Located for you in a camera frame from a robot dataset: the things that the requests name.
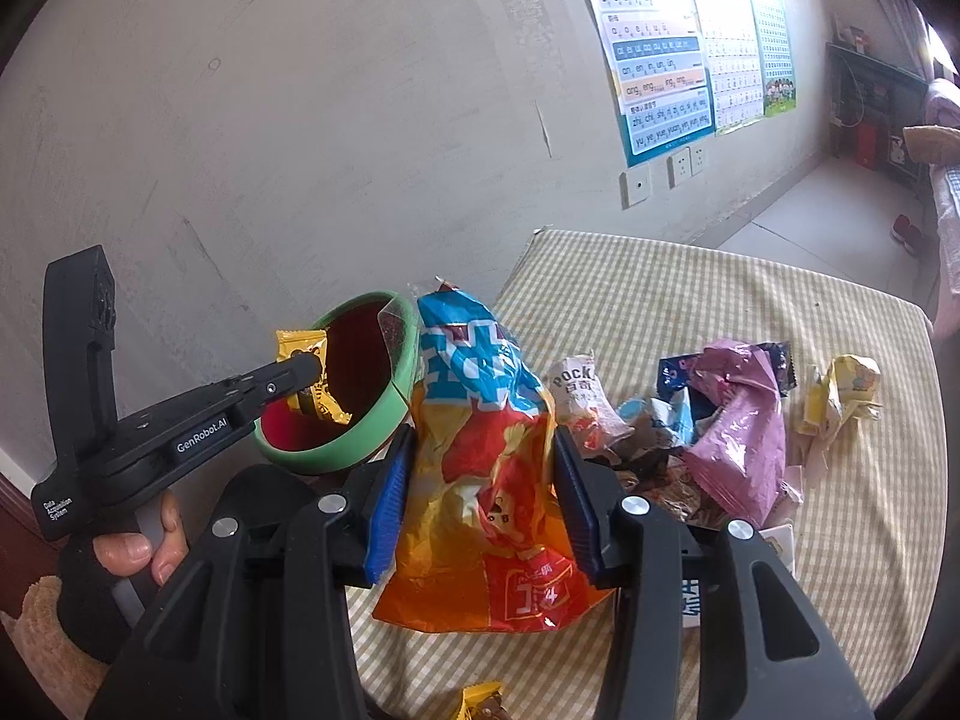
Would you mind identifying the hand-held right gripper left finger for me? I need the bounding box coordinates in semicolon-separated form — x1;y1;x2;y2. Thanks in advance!
86;424;418;720

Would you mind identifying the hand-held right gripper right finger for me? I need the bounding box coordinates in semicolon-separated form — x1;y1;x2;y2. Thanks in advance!
553;426;875;720

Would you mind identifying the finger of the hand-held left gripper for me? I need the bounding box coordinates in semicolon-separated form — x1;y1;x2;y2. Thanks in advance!
225;351;325;422

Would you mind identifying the green rimmed red bin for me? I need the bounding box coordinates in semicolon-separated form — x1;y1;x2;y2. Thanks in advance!
253;289;421;477

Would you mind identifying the brown printed paper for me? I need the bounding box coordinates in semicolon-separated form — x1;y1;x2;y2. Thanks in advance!
600;450;721;526

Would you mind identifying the orange and blue snack bag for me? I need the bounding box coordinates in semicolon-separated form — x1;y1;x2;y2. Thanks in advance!
371;281;601;635

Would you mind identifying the blue and white wrapper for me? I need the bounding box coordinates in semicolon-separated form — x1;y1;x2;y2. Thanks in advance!
619;390;706;452

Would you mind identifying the person's left hand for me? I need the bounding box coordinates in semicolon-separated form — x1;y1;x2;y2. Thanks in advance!
94;491;188;586

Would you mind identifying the white snack wrapper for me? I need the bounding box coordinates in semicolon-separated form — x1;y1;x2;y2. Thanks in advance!
546;349;635;458

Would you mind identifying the white milk carton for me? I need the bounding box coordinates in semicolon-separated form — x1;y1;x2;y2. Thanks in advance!
679;525;797;627

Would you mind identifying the dark blue wrapper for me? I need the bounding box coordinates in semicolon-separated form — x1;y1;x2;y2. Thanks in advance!
658;341;796;400

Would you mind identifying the purple snack wrapper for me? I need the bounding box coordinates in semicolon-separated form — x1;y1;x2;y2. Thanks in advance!
679;339;788;530

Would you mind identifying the yellow and brown candy wrapper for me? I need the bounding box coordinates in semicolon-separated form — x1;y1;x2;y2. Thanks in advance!
459;681;505;720

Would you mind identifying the crumpled yellow carton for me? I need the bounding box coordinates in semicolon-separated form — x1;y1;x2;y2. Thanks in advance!
795;354;884;458

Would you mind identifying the bed with quilted cover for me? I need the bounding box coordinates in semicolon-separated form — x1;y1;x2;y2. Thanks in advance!
922;79;960;361

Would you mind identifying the beige pillow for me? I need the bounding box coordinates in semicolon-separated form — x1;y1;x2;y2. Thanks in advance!
902;124;960;166

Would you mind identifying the dark cabinet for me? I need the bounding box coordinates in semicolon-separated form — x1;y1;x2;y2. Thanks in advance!
825;41;931;185

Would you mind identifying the pink pillow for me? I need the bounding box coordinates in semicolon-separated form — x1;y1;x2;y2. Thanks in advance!
922;79;960;128

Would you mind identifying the blue alphabet wall poster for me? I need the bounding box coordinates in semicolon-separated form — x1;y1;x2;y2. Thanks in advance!
566;0;717;168

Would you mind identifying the white chart wall poster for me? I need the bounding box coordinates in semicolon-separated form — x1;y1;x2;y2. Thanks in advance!
679;0;766;136

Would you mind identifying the green bordered wall poster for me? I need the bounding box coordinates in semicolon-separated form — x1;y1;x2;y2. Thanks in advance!
739;0;797;121

